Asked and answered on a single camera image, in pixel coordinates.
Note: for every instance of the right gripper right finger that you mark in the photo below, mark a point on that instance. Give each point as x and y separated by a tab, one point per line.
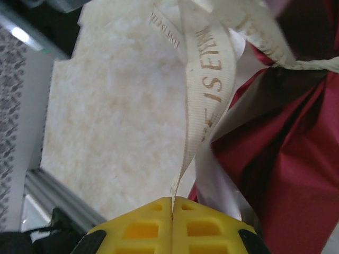
206	232

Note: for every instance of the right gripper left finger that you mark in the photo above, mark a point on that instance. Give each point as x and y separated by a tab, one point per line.
143	232

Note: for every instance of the burgundy wrapping paper sheet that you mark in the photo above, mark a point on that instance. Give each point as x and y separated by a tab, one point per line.
291	158

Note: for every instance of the cream printed ribbon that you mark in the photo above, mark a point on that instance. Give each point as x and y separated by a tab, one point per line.
209	87

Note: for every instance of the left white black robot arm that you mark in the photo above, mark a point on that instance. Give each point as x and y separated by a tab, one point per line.
16	243

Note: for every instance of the aluminium profile frame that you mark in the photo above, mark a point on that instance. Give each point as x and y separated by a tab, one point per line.
66	201

